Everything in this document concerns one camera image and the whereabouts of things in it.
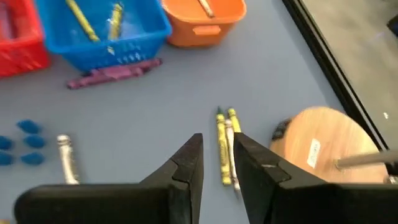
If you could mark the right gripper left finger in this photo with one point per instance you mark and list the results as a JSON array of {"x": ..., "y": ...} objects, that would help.
[{"x": 124, "y": 202}]

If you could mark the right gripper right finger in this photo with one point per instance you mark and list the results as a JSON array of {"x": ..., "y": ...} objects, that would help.
[{"x": 295, "y": 202}]

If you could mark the white crayon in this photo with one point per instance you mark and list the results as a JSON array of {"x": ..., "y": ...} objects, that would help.
[
  {"x": 206, "y": 7},
  {"x": 230, "y": 149},
  {"x": 66, "y": 158}
]

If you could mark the green-yellow crayon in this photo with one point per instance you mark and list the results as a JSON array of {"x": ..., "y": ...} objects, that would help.
[
  {"x": 223, "y": 149},
  {"x": 82, "y": 20},
  {"x": 115, "y": 20}
]

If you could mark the golden yellow crayon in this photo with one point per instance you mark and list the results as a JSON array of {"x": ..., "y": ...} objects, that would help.
[{"x": 234, "y": 119}]

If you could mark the purple crayon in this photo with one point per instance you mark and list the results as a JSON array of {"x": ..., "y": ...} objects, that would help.
[{"x": 113, "y": 73}]

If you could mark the white shade wooden base lamp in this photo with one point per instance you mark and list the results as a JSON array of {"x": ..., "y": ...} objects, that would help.
[{"x": 326, "y": 137}]

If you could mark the small blue blob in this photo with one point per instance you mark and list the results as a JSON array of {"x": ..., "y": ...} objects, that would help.
[
  {"x": 35, "y": 141},
  {"x": 4, "y": 143},
  {"x": 28, "y": 126},
  {"x": 32, "y": 158},
  {"x": 4, "y": 158}
]

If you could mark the blue plastic basket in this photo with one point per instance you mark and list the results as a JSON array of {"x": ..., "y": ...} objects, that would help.
[{"x": 140, "y": 28}]

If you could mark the orange plastic bin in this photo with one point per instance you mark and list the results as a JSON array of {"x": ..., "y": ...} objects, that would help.
[{"x": 189, "y": 28}]

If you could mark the red plastic basket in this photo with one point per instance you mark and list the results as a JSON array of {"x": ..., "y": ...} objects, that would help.
[{"x": 21, "y": 46}]

